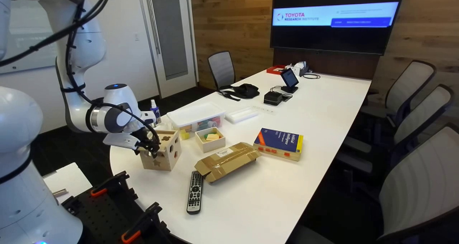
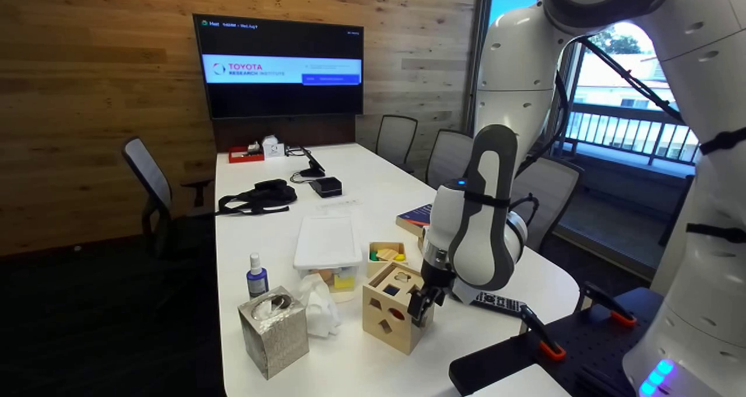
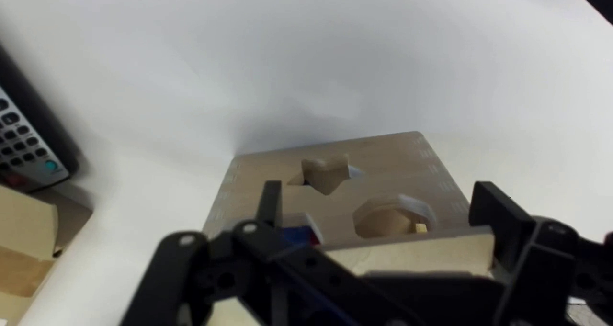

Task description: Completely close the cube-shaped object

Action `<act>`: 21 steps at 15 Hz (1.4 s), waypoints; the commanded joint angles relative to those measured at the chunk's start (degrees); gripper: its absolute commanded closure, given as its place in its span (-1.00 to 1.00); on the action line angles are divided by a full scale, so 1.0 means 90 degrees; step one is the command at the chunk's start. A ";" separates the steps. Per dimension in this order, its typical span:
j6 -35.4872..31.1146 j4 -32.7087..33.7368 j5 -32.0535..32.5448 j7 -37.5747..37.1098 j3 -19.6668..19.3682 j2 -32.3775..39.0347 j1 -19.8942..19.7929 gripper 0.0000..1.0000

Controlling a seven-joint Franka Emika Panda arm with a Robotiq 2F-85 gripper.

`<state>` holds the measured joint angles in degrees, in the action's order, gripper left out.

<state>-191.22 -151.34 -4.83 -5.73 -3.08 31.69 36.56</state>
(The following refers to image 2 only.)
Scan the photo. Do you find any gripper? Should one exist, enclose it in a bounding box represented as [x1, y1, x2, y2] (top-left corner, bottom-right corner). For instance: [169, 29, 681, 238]
[407, 261, 458, 328]

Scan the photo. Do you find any wooden shape sorter cube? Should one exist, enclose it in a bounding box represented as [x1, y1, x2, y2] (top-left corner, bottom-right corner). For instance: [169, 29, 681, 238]
[362, 261, 435, 356]

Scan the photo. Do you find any small wooden box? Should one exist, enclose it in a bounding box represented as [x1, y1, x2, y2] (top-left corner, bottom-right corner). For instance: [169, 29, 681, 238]
[367, 241, 409, 279]

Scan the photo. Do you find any black remote control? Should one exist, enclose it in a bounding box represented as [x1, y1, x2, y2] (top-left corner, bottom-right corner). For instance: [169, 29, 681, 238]
[470, 290, 529, 317]

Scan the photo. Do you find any blue and red book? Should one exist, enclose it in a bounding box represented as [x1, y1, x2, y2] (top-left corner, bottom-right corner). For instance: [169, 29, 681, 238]
[395, 203, 434, 238]

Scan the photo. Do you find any clear plastic storage container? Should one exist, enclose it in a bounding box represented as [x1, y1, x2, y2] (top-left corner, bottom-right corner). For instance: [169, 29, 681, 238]
[293, 215, 364, 293]

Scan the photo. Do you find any crumpled white tissue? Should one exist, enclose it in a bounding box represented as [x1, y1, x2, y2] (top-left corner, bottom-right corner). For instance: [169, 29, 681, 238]
[296, 273, 342, 338]

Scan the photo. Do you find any white container lid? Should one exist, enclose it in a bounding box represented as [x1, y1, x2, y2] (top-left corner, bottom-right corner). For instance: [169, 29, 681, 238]
[293, 215, 364, 272]

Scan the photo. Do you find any black clamp with orange tips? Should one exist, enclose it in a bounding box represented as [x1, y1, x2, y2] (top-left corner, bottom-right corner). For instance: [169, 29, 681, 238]
[576, 281, 638, 328]
[520, 304, 567, 362]

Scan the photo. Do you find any office chair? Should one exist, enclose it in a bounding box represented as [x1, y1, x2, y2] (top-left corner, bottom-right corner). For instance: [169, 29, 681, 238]
[375, 114, 419, 174]
[511, 154, 585, 253]
[425, 129, 474, 190]
[121, 136, 214, 259]

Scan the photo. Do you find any small black box device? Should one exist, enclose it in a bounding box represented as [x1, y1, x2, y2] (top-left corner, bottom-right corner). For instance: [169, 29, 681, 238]
[309, 176, 344, 199]

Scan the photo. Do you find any silver tissue box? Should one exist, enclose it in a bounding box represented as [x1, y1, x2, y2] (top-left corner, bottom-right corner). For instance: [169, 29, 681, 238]
[237, 286, 310, 381]

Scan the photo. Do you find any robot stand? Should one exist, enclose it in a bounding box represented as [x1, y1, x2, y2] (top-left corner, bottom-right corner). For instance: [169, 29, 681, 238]
[449, 286, 666, 397]

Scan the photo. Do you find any blue spray bottle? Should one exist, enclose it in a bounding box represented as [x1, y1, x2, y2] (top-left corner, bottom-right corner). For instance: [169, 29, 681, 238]
[246, 252, 270, 300]

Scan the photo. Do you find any tablet on stand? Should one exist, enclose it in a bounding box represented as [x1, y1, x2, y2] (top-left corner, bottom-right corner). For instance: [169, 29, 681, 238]
[298, 146, 326, 178]

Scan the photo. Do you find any dark wooden cabinet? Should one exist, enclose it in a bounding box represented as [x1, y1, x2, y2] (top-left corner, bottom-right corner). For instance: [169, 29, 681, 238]
[212, 115, 357, 153]

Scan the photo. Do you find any red tray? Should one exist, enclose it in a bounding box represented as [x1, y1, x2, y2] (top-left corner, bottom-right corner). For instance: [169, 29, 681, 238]
[227, 145, 266, 164]

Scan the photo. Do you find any balcony railing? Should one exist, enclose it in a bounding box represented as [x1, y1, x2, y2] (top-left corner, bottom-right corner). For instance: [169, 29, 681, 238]
[558, 102, 700, 166]

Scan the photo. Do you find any window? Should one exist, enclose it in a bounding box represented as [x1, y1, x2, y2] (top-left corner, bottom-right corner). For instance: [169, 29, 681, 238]
[483, 0, 701, 170]

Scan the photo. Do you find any black bag with straps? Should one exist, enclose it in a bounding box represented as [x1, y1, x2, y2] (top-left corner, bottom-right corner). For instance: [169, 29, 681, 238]
[216, 178, 298, 216]

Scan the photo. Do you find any wall television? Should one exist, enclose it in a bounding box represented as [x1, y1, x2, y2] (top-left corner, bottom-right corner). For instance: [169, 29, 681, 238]
[192, 13, 365, 121]

